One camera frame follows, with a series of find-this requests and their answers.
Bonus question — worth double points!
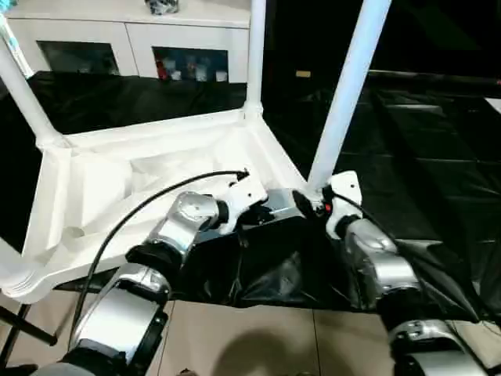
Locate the long black bar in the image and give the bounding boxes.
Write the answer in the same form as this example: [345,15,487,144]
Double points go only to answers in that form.
[369,70,501,86]

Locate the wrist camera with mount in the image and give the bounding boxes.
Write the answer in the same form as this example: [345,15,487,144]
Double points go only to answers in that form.
[323,170,363,238]
[218,179,271,238]

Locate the white flat board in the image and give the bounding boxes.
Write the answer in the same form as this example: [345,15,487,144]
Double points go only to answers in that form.
[485,97,501,123]

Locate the white cabinet with glass doors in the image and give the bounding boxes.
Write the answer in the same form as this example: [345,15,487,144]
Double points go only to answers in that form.
[5,0,251,84]

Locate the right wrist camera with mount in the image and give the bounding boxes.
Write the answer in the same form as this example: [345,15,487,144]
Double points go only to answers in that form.
[323,170,363,238]

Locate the dark object on cabinet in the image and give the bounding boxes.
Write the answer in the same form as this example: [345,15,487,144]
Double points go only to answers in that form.
[143,0,181,16]

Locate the black glossy mat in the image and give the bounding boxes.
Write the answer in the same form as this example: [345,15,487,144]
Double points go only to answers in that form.
[0,70,501,323]

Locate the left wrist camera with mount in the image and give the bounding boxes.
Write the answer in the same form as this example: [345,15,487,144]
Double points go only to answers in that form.
[218,179,271,238]

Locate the black folding table frame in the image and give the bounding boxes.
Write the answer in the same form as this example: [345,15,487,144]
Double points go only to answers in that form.
[0,303,56,367]

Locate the tangled black floor cables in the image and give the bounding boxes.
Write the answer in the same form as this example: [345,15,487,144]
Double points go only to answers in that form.
[449,317,501,342]

